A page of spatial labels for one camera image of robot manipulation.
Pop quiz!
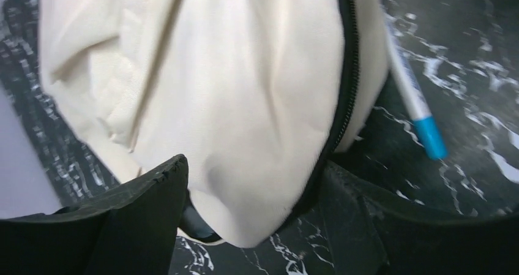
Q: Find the white marker blue cap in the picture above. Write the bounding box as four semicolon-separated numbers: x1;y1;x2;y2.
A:
384;14;447;160

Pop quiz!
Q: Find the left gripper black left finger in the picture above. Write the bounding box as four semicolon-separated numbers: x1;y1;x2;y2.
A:
1;154;189;274

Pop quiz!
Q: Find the beige canvas backpack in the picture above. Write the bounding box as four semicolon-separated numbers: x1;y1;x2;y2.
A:
39;0;389;248

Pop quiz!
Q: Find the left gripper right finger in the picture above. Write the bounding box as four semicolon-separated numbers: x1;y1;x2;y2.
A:
319;162;518;274

